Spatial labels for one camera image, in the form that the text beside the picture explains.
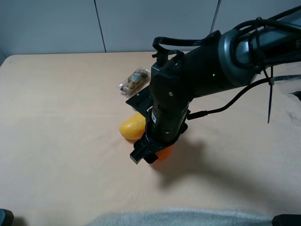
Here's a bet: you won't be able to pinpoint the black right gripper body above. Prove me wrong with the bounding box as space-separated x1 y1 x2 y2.
134 94 190 153

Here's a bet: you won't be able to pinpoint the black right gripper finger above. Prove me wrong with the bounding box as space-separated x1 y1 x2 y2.
130 147 154 164
144 154 158 164

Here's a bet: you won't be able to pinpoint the orange tomato-shaped fruit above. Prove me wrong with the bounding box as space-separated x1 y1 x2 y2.
155 146 173 162

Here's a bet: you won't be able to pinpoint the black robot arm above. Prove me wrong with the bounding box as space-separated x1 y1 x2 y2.
127 7 301 164

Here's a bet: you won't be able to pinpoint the black object bottom right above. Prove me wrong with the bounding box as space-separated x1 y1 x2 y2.
272 214 301 226

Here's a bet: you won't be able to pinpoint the black object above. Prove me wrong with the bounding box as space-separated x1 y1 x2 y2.
0 209 14 226
272 214 301 226

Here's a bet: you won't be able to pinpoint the black object bottom left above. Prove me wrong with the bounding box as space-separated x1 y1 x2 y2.
0 209 14 226

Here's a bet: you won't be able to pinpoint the yellow mango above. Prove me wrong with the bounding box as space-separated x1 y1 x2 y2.
119 113 146 140

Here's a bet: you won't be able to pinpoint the clear wrapped snack pack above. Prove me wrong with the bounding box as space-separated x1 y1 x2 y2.
118 68 151 96

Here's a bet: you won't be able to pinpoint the dark green pump bottle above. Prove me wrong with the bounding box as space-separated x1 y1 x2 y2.
150 51 169 78

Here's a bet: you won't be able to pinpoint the grey foam sheet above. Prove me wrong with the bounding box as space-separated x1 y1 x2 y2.
88 208 273 226

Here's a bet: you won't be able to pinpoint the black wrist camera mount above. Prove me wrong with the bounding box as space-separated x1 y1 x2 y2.
126 86 153 117

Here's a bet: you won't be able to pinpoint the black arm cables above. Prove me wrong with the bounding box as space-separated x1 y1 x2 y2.
152 4 301 124

